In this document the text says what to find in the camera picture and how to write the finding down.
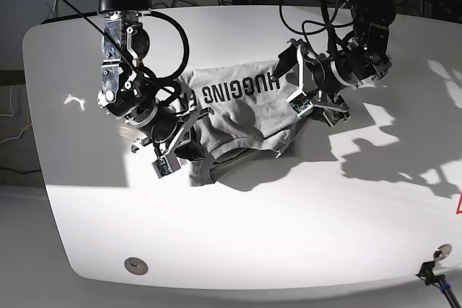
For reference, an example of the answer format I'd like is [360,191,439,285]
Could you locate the silver disc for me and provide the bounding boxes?
[124,258,149,276]
[433,244,452,261]

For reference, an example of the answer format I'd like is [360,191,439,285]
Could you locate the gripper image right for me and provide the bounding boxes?
[273,39,352,126]

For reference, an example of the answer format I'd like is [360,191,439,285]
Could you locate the black clamp with cable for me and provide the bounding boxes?
[416,260,461,308]

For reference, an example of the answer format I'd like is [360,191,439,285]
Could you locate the grey T-shirt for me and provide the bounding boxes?
[178,61,307,187]

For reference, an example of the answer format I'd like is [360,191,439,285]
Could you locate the silver disc near right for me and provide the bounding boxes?
[433,244,452,261]

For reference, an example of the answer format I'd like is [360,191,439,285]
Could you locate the silver disc near left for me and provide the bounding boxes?
[124,258,149,276]

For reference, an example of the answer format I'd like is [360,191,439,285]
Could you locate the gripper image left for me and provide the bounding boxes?
[130,107,213,162]

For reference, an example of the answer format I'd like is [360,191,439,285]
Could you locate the red warning sticker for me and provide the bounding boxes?
[456,193,462,214]

